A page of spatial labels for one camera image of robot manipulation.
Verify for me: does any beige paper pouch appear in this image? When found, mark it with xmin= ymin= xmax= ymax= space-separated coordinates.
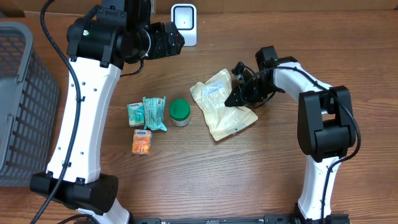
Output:
xmin=190 ymin=68 xmax=258 ymax=141

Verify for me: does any green lid jar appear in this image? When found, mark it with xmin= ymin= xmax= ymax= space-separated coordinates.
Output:
xmin=169 ymin=98 xmax=191 ymax=127

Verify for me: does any teal wipes pack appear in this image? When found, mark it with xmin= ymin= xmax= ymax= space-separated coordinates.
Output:
xmin=142 ymin=97 xmax=167 ymax=131

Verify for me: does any blue white package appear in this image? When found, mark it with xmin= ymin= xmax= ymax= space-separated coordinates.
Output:
xmin=127 ymin=102 xmax=145 ymax=127

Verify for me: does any orange tissue pack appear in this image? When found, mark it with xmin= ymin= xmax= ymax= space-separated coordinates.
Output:
xmin=132 ymin=129 xmax=152 ymax=155

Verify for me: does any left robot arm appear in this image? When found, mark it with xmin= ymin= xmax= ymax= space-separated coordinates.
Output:
xmin=30 ymin=0 xmax=184 ymax=223

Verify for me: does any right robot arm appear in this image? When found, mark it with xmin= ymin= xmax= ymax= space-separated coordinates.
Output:
xmin=225 ymin=45 xmax=361 ymax=224

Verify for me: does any white barcode scanner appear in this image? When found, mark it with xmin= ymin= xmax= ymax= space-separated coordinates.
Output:
xmin=170 ymin=3 xmax=197 ymax=47

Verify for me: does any grey plastic mesh basket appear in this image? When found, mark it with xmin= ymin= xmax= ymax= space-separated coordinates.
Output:
xmin=1 ymin=21 xmax=60 ymax=187

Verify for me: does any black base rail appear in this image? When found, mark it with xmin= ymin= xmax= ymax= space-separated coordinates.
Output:
xmin=134 ymin=215 xmax=351 ymax=224

